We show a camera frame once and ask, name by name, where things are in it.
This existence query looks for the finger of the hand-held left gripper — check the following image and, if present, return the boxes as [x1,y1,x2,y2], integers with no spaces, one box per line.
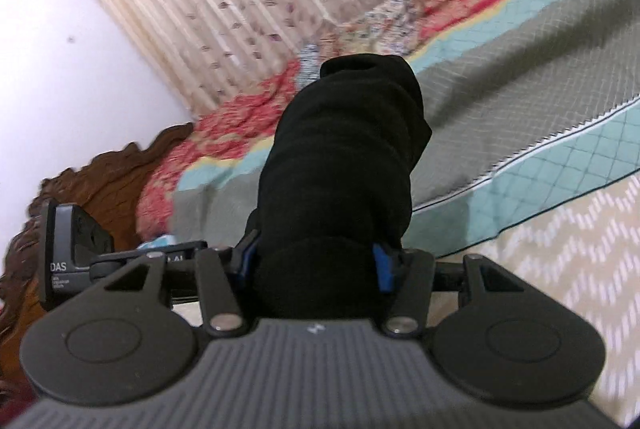
[90,240,208,280]

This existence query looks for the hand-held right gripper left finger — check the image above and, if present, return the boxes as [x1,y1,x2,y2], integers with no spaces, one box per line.
[102,231,261,339]

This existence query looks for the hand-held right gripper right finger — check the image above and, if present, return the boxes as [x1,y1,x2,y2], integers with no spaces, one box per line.
[372,243,528,339]

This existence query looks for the black pants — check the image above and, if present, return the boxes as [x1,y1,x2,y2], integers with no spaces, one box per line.
[245,53,433,320]

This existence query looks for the carved wooden headboard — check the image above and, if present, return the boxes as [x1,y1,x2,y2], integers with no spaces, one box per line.
[0,121,196,410]

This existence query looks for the red floral patchwork blanket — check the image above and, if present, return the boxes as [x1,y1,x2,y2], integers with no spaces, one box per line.
[135,0,640,240]

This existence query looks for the teal grey quilted bedspread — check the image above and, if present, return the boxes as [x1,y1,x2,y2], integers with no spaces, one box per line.
[170,0,640,427]

